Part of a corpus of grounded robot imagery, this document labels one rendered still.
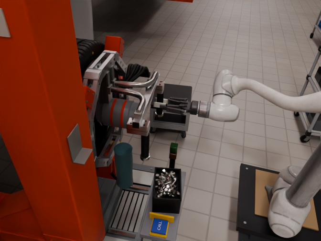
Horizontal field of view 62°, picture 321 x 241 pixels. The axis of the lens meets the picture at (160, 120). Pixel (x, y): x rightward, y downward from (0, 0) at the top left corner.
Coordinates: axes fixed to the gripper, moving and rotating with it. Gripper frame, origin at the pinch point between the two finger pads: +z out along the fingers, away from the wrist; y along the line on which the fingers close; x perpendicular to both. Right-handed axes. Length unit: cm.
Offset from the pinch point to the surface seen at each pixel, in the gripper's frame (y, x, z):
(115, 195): -14, -68, 25
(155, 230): -52, -35, -9
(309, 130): 88, -66, -122
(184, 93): 92, -49, -7
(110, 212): -28, -66, 23
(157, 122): 68, -67, 13
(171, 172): -23.4, -26.6, -11.7
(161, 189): -35.2, -26.6, -8.6
